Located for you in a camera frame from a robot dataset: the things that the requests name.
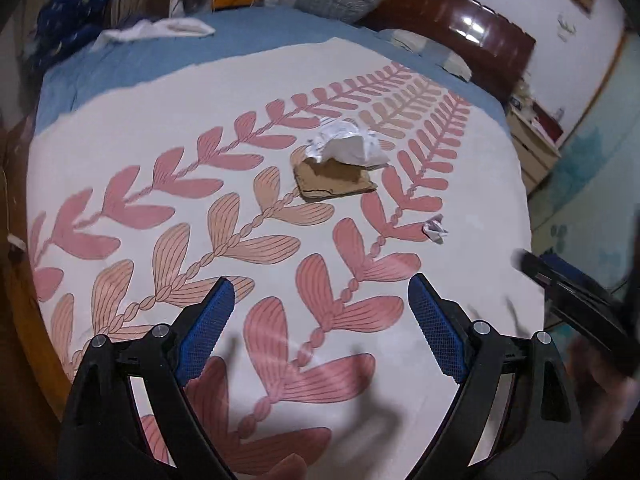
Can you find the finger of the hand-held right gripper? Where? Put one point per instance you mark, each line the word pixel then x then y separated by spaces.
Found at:
pixel 560 295
pixel 570 271

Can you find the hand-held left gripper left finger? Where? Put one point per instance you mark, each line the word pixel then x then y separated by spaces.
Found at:
pixel 210 330

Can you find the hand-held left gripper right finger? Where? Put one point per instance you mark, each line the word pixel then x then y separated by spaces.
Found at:
pixel 440 330

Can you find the small silver wrapper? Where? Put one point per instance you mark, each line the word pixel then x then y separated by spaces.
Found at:
pixel 435 230

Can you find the brown cardboard piece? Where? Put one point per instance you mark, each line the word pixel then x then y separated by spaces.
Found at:
pixel 332 182

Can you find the large white paper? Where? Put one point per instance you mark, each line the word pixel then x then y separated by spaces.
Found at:
pixel 350 142

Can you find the person's right hand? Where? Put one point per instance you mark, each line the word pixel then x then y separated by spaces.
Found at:
pixel 600 390

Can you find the leaf print bed blanket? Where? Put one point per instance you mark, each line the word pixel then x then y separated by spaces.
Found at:
pixel 150 260

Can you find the blue flower wardrobe door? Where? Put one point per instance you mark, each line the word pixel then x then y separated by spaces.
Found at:
pixel 590 160

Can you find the cream drawer nightstand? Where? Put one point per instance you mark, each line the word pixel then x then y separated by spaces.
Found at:
pixel 532 150

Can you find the dark red box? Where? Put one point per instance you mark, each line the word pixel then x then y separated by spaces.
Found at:
pixel 546 121

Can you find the pale pillow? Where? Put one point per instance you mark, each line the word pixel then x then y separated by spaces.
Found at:
pixel 425 42

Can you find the bed with leaf blanket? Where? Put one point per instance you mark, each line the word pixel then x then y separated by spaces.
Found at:
pixel 450 20

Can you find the white cloth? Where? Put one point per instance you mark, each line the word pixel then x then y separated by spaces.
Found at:
pixel 155 30

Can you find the blue star print quilt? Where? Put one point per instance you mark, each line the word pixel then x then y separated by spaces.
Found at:
pixel 70 15

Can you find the small wall decoration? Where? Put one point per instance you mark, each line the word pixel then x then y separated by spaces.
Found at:
pixel 566 27

